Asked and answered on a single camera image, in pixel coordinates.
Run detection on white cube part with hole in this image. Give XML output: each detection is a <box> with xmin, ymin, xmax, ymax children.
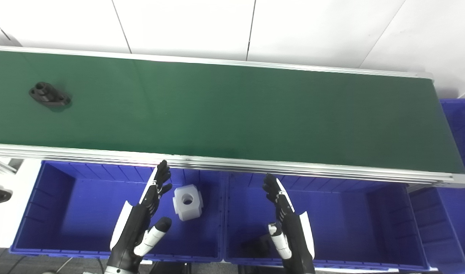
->
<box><xmin>173</xmin><ymin>184</ymin><xmax>204</xmax><ymax>221</ymax></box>

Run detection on aluminium strut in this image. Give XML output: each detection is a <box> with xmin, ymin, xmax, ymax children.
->
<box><xmin>0</xmin><ymin>157</ymin><xmax>18</xmax><ymax>175</ymax></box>

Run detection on green conveyor belt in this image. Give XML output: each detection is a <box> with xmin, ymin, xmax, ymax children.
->
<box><xmin>0</xmin><ymin>45</ymin><xmax>465</xmax><ymax>189</ymax></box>
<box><xmin>0</xmin><ymin>50</ymin><xmax>465</xmax><ymax>175</ymax></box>

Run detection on blue plastic bin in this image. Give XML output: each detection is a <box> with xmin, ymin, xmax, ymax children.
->
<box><xmin>223</xmin><ymin>171</ymin><xmax>438</xmax><ymax>271</ymax></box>
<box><xmin>407</xmin><ymin>98</ymin><xmax>465</xmax><ymax>269</ymax></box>
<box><xmin>10</xmin><ymin>160</ymin><xmax>225</xmax><ymax>263</ymax></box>

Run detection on black box under bins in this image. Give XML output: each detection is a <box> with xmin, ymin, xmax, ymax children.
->
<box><xmin>151</xmin><ymin>262</ymin><xmax>191</xmax><ymax>274</ymax></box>

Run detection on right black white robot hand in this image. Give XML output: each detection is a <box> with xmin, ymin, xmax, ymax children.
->
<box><xmin>262</xmin><ymin>174</ymin><xmax>316</xmax><ymax>274</ymax></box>

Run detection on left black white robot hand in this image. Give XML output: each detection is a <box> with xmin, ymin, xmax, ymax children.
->
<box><xmin>106</xmin><ymin>160</ymin><xmax>173</xmax><ymax>273</ymax></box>

